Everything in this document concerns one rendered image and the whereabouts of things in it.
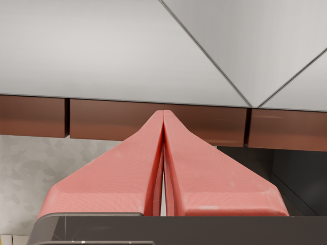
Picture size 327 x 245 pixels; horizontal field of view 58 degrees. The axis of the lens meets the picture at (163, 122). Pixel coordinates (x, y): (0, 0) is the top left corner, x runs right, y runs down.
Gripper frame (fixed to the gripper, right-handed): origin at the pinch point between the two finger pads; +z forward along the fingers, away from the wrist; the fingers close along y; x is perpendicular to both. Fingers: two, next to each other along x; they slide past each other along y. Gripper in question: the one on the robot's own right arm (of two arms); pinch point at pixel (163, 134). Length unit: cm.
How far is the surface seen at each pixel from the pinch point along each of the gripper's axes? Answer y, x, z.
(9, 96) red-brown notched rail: 15.1, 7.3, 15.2
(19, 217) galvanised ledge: 22.8, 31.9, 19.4
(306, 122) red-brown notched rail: -14.2, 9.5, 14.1
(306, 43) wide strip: -12.1, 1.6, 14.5
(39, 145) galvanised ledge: 18.9, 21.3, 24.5
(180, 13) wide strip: -1.4, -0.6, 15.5
